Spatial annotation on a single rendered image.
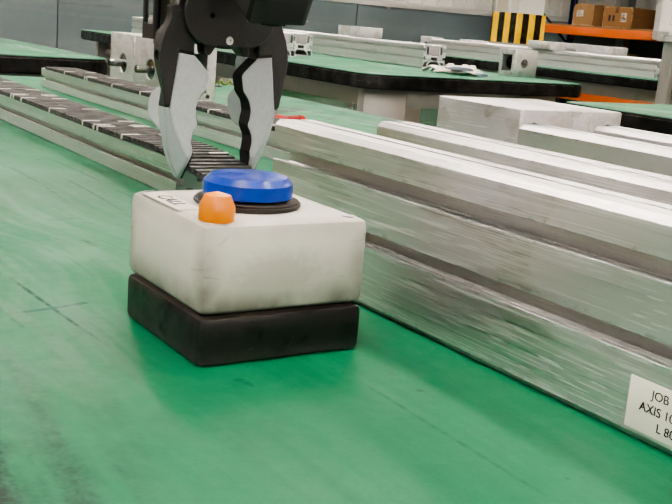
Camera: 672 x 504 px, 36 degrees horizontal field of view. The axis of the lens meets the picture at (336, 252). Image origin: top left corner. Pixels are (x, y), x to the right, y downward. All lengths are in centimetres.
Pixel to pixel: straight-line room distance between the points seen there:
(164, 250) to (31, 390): 9
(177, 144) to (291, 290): 34
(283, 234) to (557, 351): 12
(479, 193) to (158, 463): 19
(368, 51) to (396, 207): 362
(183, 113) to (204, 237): 35
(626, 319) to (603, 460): 5
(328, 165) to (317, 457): 26
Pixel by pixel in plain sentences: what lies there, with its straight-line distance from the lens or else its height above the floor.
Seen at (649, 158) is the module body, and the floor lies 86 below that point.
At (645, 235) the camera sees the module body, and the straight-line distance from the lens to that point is 39.
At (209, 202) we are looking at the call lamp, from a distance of 42.
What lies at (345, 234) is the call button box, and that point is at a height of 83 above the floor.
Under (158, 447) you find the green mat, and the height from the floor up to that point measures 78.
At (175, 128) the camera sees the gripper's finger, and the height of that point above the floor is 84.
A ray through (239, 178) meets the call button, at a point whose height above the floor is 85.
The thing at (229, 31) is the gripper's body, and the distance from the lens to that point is 77.
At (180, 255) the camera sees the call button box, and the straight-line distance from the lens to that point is 43.
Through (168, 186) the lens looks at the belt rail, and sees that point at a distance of 82.
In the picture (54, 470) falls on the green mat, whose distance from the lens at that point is 34.
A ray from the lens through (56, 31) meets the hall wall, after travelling 1209.
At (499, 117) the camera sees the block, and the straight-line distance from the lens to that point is 73.
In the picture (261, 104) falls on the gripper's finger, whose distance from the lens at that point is 79.
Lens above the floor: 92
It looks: 13 degrees down
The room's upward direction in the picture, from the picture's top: 5 degrees clockwise
